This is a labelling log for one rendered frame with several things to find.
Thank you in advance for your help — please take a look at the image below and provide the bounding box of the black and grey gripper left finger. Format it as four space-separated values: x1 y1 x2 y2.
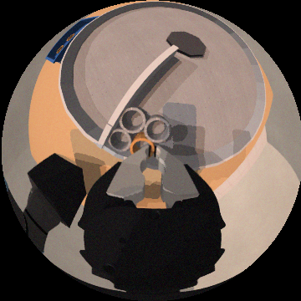
78 145 151 229

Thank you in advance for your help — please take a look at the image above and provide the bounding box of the blue plastic crate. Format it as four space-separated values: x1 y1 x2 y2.
46 16 98 64

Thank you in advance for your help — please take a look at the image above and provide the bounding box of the grey metal sleeve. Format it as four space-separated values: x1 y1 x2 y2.
108 125 135 152
144 115 171 143
120 106 147 134

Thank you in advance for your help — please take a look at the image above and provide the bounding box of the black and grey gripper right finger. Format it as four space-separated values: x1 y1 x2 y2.
154 145 226 229

